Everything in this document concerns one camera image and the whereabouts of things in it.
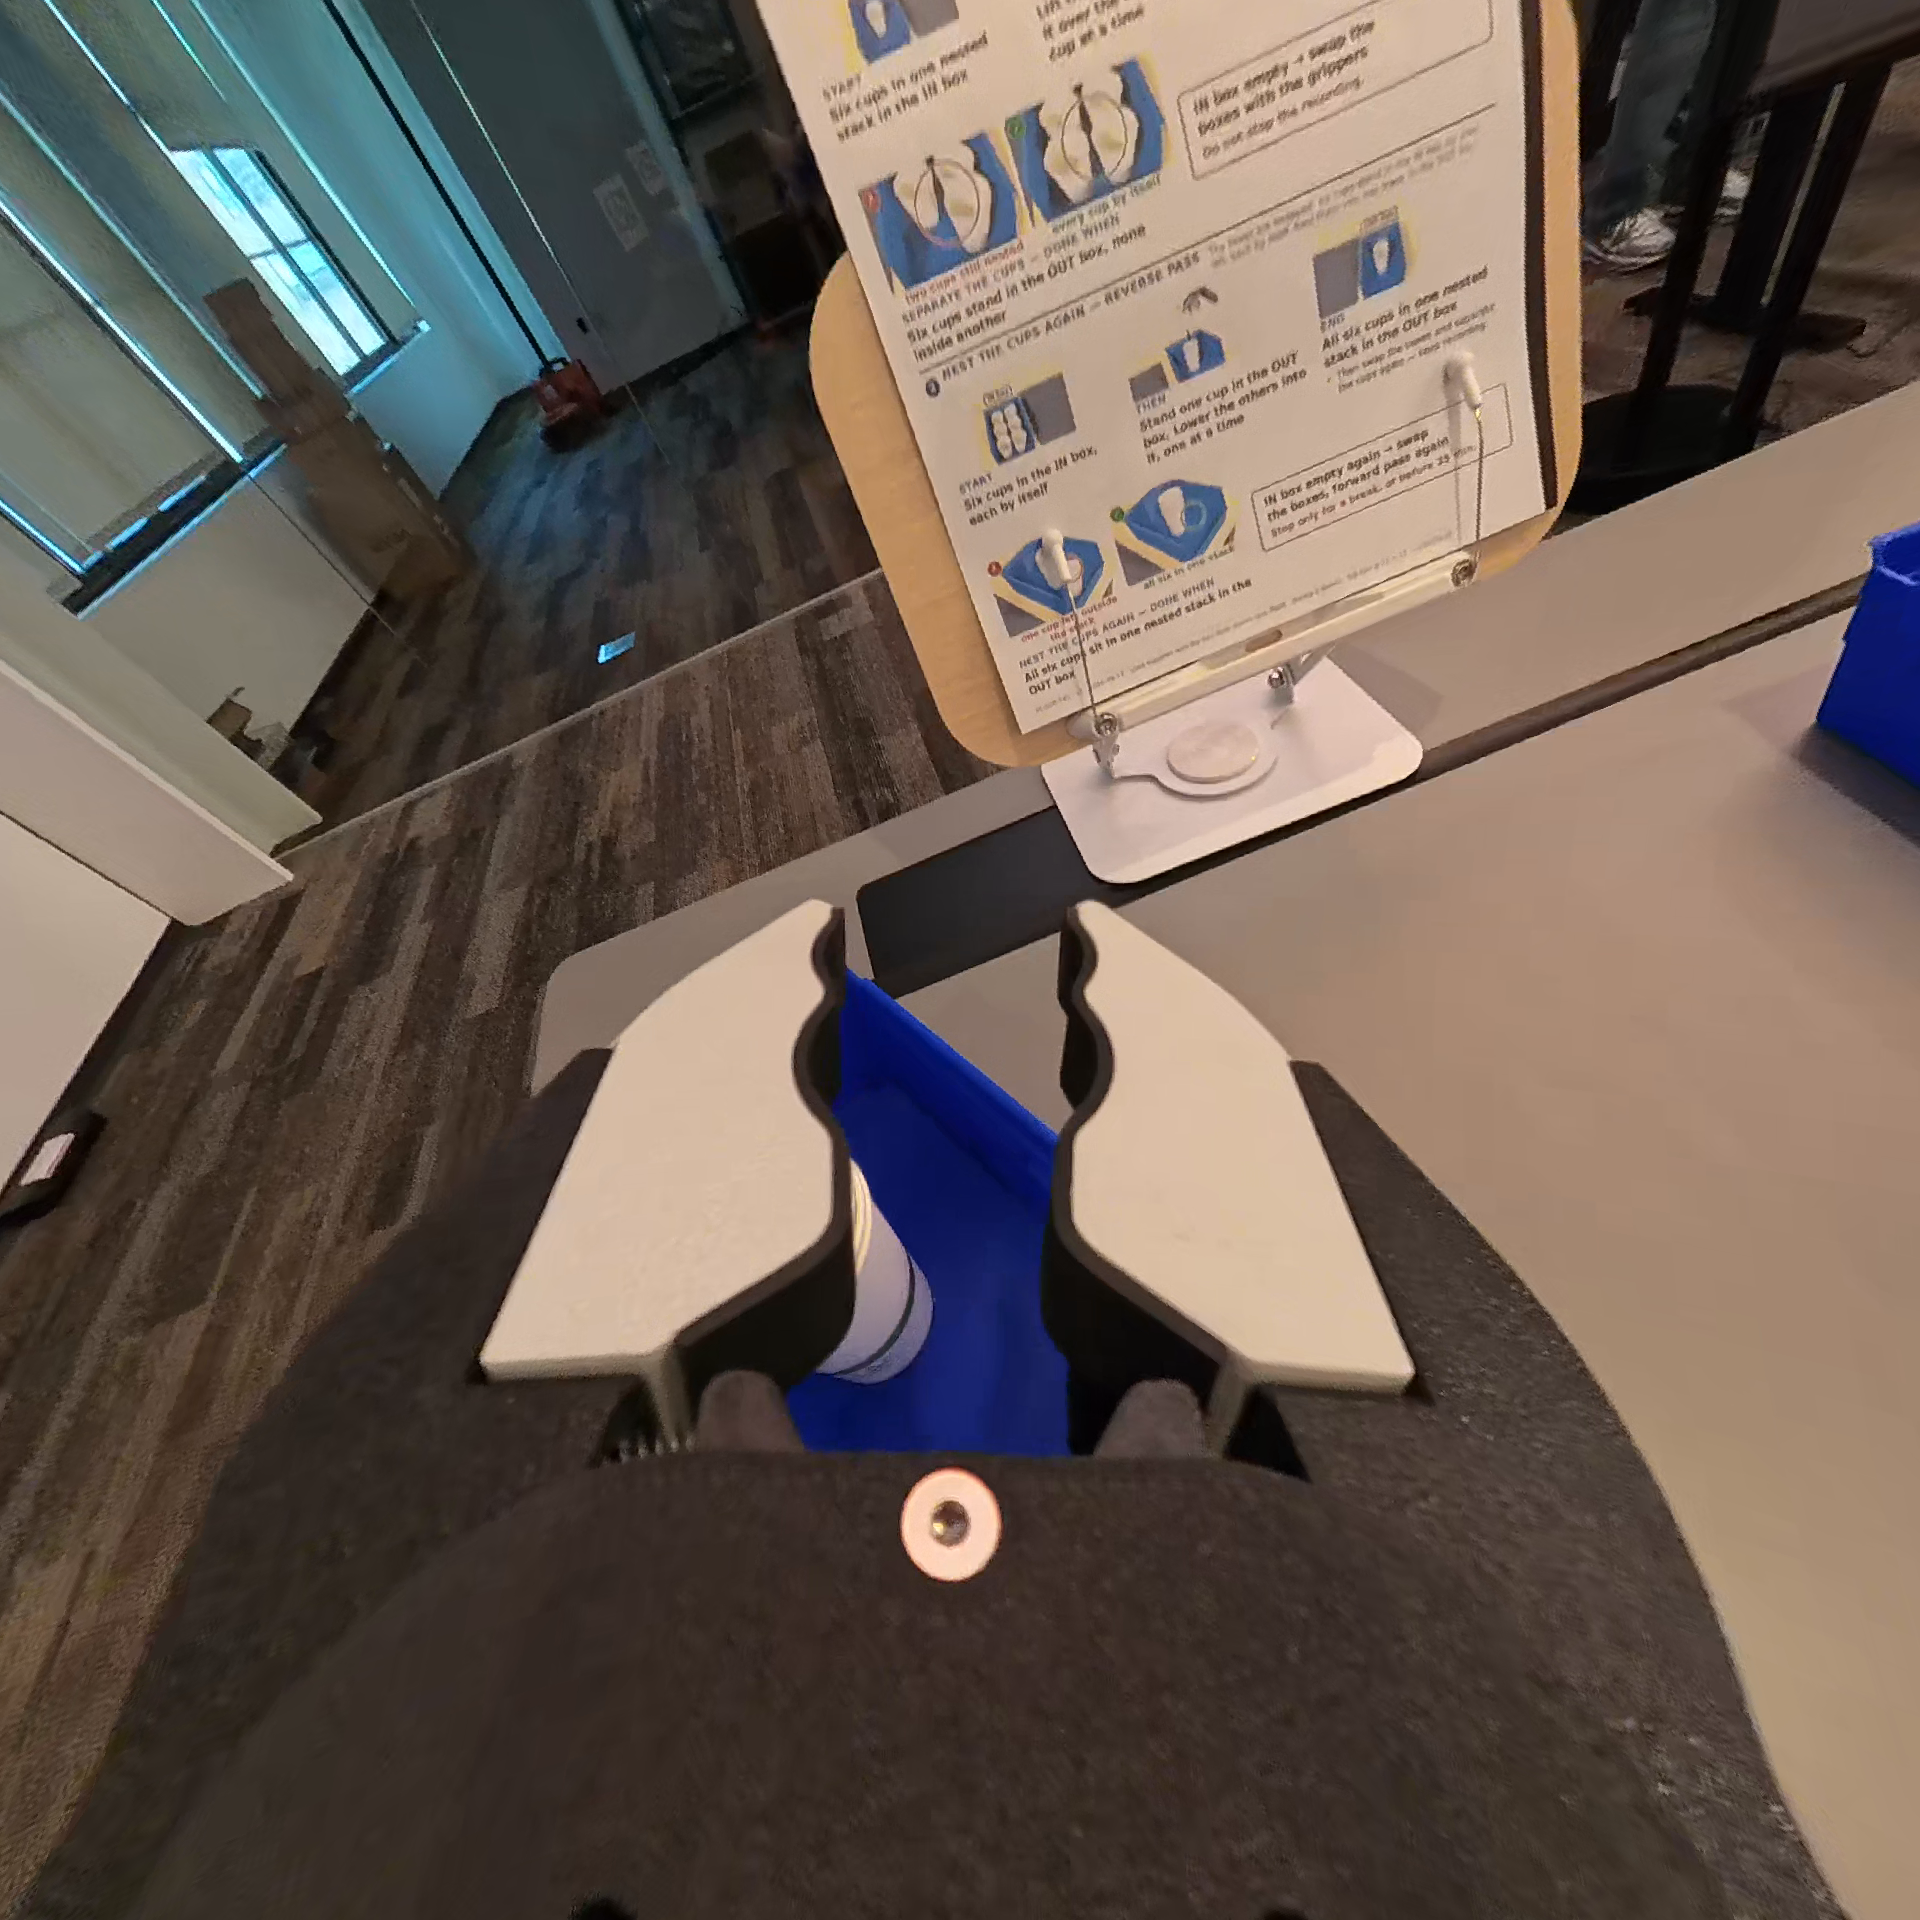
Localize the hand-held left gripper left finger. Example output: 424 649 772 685
480 900 860 1413

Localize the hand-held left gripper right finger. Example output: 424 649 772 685
1041 900 1417 1425

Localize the white paper cup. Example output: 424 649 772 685
812 1255 943 1391
842 1157 907 1278

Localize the blue plastic bin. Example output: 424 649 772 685
787 967 1078 1460
1814 523 1920 790

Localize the black flat mat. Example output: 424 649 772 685
856 571 1863 1000

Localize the instruction sheet on wooden stand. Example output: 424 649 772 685
808 0 1586 772

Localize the stack of cardboard boxes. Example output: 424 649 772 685
206 277 474 600

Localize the black round stand base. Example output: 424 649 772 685
1568 379 1748 519

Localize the printed instruction sign board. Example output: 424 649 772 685
756 0 1553 735

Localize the small window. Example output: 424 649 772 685
168 135 408 387

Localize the large window with blinds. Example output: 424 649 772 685
0 0 302 616

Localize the black display board stand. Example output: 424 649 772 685
1568 0 1920 519

